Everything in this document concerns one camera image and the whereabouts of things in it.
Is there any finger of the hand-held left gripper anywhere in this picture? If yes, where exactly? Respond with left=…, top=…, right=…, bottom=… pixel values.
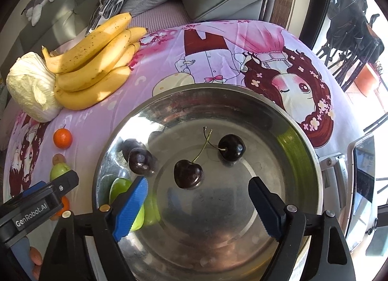
left=50, top=170, right=80, bottom=193
left=21, top=181, right=47, bottom=197

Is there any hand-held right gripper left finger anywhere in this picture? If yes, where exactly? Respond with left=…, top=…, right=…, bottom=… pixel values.
left=42, top=176, right=150, bottom=281

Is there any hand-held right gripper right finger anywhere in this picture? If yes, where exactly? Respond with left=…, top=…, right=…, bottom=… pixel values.
left=248, top=177, right=356, bottom=281

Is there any round green jujube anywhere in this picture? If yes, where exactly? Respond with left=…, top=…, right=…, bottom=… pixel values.
left=50, top=163, right=72, bottom=182

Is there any oblong green jujube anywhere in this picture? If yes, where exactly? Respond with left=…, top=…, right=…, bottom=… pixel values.
left=108, top=177, right=161, bottom=232

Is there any orange tangerine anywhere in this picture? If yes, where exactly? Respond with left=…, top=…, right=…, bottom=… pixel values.
left=53, top=125, right=73, bottom=149
left=56, top=195, right=70, bottom=218

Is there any dark stemless cherry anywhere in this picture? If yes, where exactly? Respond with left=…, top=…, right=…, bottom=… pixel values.
left=128, top=147, right=154, bottom=175

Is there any dark cherry with stem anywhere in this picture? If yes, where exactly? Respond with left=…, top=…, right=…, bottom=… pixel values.
left=173, top=129, right=213, bottom=190
left=202, top=126, right=246, bottom=162

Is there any steel basin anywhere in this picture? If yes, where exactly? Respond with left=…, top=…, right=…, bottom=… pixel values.
left=92, top=84, right=323, bottom=281

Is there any person's left hand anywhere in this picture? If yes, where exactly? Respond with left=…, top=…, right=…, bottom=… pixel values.
left=30, top=246, right=43, bottom=280

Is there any silver phone stand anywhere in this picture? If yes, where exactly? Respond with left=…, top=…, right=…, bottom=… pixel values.
left=318, top=152, right=349, bottom=209

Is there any napa cabbage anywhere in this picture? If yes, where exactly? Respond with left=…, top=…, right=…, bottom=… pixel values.
left=6, top=52, right=63, bottom=123

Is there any black smartphone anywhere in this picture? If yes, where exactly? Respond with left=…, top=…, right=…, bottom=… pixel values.
left=346, top=135, right=376, bottom=251

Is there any yellow banana bunch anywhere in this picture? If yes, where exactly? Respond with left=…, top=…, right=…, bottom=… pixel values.
left=41, top=12, right=148, bottom=111

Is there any printed cartoon tablecloth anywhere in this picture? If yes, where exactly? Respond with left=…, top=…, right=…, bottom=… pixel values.
left=3, top=19, right=369, bottom=281

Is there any orange flowerpot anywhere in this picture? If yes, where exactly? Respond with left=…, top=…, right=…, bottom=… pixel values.
left=355, top=63, right=381, bottom=97

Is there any black folding rack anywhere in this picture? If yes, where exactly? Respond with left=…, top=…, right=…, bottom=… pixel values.
left=315, top=0, right=385, bottom=87

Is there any black window frame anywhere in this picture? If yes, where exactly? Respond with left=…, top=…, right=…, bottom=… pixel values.
left=299, top=0, right=340, bottom=49

